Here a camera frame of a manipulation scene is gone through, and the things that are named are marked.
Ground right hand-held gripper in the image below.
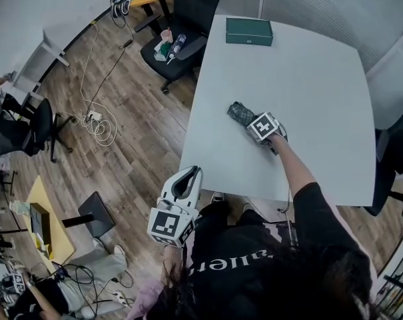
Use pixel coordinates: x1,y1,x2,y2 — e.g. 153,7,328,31
246,111,288,144

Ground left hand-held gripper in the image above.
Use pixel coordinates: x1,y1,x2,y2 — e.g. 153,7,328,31
147,165,204,249

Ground dark patterned umbrella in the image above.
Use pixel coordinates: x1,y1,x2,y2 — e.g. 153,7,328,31
226,101,288,156

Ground person's right forearm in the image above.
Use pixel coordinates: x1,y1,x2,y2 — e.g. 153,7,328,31
266,134,318,196

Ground person's left forearm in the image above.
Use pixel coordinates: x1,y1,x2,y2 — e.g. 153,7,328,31
161,245,185,279

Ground person's black trousers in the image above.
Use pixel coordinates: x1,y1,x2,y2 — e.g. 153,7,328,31
196,200,265,229

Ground white table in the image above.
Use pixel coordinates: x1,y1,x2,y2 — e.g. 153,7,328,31
179,13,378,208

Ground person's black shirt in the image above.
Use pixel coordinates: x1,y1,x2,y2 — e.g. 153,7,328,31
184,181,378,320

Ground green box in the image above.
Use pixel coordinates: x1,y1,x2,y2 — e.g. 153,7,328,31
225,17,274,47

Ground clear plastic bottle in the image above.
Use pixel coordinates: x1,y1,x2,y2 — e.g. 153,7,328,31
172,33,188,55

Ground green packet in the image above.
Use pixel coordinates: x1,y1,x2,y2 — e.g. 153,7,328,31
153,41,172,62

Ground white multi-socket power strip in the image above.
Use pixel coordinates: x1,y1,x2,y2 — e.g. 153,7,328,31
113,289,131,308

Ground black high-back office chair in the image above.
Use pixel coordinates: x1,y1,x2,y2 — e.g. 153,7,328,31
364,98,403,219

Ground yellow table with black base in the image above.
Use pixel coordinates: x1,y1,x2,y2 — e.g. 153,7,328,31
23,175,116,266

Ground black office chair with clutter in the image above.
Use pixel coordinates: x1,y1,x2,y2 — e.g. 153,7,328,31
140,0,224,95

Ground black open box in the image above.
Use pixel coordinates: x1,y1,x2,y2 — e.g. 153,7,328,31
29,202,52,246

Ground black mesh office chair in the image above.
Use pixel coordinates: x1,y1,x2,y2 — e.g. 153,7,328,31
0,93,75,163

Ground white desk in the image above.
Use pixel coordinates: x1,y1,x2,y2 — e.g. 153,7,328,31
13,28,71,95

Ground metal shelf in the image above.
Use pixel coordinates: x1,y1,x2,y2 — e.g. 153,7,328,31
376,225,403,320

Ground white coiled cable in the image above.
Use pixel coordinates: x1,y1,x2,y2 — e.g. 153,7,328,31
77,23,119,148

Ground black power adapter cable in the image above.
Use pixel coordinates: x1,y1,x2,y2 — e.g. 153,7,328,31
86,21,135,113

